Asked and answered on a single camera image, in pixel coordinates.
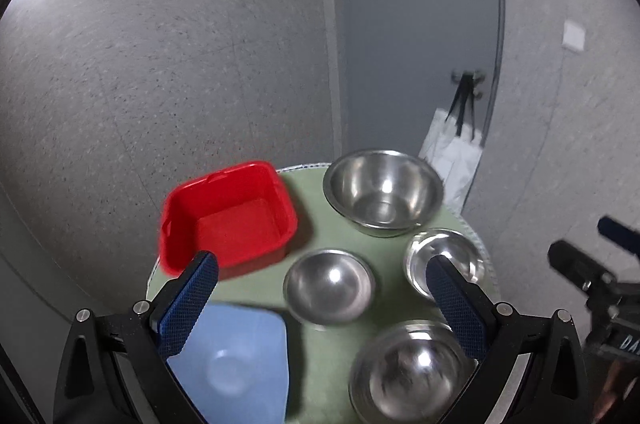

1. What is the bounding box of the blue square plate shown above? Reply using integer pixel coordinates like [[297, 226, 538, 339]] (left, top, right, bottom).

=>
[[168, 304, 290, 424]]

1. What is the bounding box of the large steel bowl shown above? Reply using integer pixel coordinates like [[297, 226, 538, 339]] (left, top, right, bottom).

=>
[[322, 149, 444, 238]]

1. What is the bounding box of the grey door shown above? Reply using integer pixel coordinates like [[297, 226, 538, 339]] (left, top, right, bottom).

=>
[[334, 0, 504, 157]]

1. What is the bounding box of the white tote bag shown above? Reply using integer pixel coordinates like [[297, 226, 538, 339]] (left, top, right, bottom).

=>
[[419, 92, 483, 214]]

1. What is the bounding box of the small steel bowl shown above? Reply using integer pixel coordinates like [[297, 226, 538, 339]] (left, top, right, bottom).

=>
[[282, 249, 376, 326]]

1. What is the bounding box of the red plastic square basin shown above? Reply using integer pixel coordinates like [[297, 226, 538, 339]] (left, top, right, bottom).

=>
[[158, 161, 298, 280]]

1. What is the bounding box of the person's hand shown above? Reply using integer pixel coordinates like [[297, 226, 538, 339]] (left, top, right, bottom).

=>
[[592, 360, 639, 424]]

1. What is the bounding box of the white wall switch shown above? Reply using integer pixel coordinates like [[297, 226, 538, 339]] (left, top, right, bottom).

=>
[[562, 19, 586, 53]]

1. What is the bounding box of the medium steel bowl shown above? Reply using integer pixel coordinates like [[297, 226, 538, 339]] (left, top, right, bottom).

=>
[[404, 228, 487, 302]]

